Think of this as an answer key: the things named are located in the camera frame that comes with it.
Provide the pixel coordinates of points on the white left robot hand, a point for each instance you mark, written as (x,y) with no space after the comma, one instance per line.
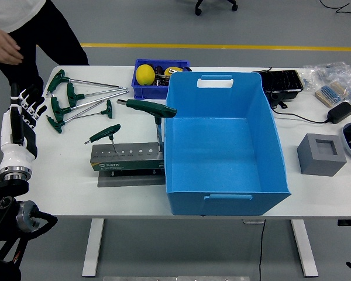
(17,140)

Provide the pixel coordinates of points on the person's right hand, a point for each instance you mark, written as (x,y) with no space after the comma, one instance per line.
(3,48)

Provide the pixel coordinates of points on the metal green hex key stand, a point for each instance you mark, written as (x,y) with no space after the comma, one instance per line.
(120,165)

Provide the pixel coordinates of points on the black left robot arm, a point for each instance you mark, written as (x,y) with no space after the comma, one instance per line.
(3,210)

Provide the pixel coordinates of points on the person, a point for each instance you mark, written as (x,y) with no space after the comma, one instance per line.
(46,38)

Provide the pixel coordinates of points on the black table control panel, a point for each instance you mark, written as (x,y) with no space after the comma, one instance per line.
(349,222)

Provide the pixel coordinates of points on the white table leg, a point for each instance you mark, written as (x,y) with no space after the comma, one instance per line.
(305,248)
(92,248)

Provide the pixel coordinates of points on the grey block with square recess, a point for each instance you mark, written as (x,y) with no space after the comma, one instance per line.
(313,161)

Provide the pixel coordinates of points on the small dark blue bin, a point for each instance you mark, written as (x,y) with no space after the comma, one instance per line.
(147,92)

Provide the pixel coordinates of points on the yellow lemon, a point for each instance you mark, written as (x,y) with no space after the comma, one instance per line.
(145,74)

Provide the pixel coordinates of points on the dark hardware pile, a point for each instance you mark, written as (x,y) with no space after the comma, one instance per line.
(161,77)

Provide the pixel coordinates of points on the black power adapter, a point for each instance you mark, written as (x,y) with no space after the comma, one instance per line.
(340,112)

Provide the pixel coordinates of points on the yellow tape measure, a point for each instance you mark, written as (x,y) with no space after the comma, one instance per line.
(174,71)

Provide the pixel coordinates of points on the tan resistor strip bag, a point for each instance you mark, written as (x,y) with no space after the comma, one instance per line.
(332,93)

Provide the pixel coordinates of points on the large light blue bin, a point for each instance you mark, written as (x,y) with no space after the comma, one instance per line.
(216,152)

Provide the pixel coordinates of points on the black office chair base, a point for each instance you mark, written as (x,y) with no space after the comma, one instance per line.
(198,11)

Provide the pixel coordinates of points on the black plastic tray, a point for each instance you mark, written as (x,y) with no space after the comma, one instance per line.
(283,82)

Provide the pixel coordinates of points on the grey under-table bracket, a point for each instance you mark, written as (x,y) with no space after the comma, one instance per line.
(253,221)

